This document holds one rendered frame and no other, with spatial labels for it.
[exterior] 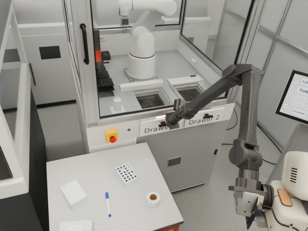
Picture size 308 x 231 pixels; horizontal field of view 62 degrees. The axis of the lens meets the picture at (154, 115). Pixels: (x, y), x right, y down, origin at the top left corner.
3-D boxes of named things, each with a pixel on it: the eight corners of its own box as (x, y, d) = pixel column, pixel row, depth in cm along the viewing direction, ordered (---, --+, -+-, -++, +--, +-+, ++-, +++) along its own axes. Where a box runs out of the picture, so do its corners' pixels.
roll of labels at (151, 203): (144, 198, 136) (144, 193, 134) (156, 194, 138) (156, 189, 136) (149, 209, 131) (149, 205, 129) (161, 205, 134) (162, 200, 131)
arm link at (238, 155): (251, 54, 104) (267, 63, 108) (226, 65, 115) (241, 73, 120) (244, 165, 91) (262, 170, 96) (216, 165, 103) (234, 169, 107)
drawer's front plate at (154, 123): (181, 128, 174) (183, 115, 167) (140, 136, 165) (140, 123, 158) (180, 126, 175) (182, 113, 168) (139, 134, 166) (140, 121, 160)
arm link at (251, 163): (248, 173, 91) (258, 176, 93) (250, 145, 94) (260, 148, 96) (228, 172, 99) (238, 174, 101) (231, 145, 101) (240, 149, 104)
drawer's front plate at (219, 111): (221, 120, 184) (225, 108, 177) (184, 127, 175) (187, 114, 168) (220, 118, 185) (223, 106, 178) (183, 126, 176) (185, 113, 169)
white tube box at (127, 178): (138, 181, 144) (139, 177, 142) (125, 188, 140) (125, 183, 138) (127, 166, 152) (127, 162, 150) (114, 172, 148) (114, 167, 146)
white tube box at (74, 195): (88, 201, 132) (87, 195, 129) (72, 211, 128) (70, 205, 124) (76, 185, 140) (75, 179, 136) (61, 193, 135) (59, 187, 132)
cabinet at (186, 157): (210, 186, 238) (231, 118, 189) (97, 217, 206) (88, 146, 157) (170, 122, 307) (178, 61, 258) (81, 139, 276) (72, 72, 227)
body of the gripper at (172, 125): (174, 112, 159) (178, 108, 152) (178, 128, 157) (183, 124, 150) (164, 114, 157) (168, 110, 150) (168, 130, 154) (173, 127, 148)
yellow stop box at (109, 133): (118, 141, 157) (118, 133, 152) (107, 144, 155) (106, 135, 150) (116, 136, 160) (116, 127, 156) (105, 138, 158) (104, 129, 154)
